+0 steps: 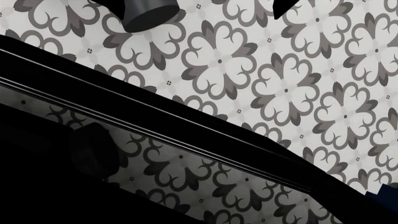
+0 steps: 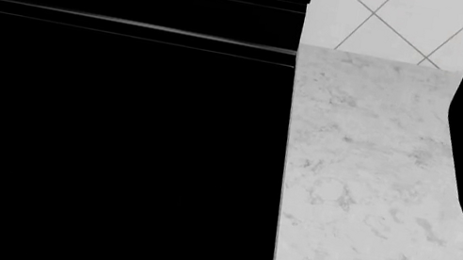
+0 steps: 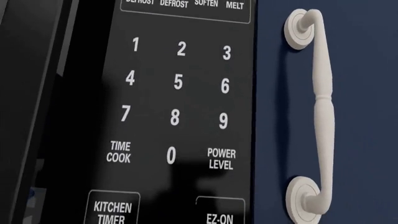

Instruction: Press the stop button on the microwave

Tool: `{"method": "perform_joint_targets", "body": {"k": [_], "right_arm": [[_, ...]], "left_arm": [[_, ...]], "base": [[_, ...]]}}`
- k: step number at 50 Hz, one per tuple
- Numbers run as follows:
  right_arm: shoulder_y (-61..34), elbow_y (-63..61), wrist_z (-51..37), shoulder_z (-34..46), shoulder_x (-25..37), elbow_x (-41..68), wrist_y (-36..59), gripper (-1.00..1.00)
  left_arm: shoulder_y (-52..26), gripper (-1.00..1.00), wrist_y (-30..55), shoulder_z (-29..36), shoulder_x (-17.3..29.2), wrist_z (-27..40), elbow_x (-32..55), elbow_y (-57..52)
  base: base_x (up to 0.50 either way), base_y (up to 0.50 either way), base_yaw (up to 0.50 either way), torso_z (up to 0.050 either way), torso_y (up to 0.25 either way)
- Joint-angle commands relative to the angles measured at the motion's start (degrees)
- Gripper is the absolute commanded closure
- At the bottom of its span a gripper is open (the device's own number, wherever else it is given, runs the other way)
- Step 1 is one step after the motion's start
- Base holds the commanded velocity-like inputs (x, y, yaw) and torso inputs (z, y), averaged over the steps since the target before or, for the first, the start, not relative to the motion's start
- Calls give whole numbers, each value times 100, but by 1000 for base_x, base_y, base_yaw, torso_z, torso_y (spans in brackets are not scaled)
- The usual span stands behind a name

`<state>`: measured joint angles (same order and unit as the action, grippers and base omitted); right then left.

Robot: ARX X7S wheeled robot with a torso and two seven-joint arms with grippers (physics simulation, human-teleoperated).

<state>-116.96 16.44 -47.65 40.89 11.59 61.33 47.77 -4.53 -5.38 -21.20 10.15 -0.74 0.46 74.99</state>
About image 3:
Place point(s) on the black microwave keypad panel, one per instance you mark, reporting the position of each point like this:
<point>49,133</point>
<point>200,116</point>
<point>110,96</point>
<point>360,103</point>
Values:
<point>174,100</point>

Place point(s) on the navy blue cabinet door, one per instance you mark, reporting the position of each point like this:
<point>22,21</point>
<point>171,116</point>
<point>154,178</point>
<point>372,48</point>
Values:
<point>360,116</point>

